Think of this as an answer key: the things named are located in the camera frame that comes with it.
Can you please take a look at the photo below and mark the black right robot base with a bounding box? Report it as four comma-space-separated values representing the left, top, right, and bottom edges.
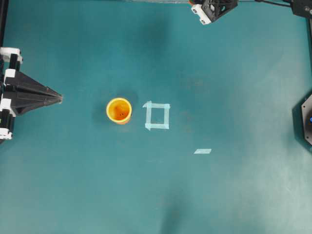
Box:
292, 90, 312, 155

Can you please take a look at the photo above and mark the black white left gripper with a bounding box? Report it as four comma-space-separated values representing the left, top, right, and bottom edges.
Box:
0, 47, 63, 139

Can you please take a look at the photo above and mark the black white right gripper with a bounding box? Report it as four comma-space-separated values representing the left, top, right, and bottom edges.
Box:
191, 0, 238, 25

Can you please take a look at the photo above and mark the black frame post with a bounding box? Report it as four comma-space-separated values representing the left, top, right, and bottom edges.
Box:
0, 0, 9, 47

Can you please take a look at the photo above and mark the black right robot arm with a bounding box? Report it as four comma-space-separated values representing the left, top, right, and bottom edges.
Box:
189, 0, 312, 25

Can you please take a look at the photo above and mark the light blue tape strip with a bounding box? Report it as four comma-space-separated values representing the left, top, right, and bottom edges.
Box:
194, 149, 212, 154

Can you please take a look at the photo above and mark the light blue tape square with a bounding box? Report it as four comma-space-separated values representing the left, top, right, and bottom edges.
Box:
143, 101, 171, 131

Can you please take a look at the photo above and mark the yellow plastic cup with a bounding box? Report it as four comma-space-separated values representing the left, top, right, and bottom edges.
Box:
106, 97, 132, 125

